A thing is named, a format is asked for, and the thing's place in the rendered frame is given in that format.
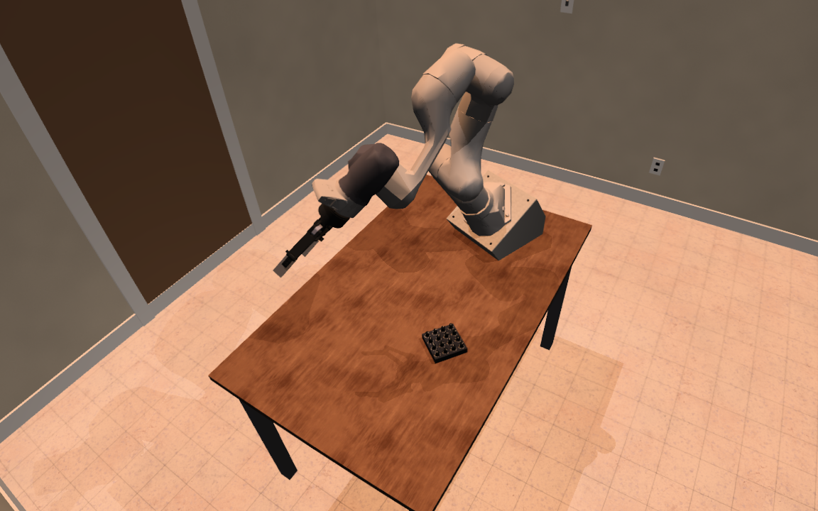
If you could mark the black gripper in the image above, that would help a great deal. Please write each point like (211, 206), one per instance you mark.
(329, 218)

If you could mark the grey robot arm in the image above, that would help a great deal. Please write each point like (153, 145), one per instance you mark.
(456, 168)

